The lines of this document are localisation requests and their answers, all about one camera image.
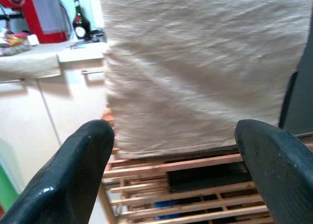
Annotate dark grey panel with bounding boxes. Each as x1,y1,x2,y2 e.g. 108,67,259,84
279,45,313,136

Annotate large beige woven cloth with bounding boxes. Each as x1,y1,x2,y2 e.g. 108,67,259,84
97,0,312,160

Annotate wooden slatted rack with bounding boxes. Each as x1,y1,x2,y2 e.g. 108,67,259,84
97,106,313,224

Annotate clear container with pink lid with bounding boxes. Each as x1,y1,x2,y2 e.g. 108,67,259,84
0,27,40,56

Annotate red stand mixer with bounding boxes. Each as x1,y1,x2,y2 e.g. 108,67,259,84
0,0,71,44

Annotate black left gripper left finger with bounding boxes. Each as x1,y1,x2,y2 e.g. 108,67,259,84
0,119,115,224

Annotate cream kitchen cabinet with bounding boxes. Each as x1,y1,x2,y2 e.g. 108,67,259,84
0,42,111,224

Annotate gas stove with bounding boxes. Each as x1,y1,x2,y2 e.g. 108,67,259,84
90,28,108,43

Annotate small beige cloth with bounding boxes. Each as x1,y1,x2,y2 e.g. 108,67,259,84
0,45,62,79

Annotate silver cabinet handle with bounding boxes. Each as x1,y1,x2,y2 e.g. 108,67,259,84
0,79,24,85
80,69,106,76

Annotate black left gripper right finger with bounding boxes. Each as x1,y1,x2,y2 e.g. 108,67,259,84
235,119,313,224

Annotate green flat board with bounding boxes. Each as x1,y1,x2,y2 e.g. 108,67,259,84
0,157,21,211

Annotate dark glass bottle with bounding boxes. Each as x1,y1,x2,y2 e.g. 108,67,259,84
72,0,92,40

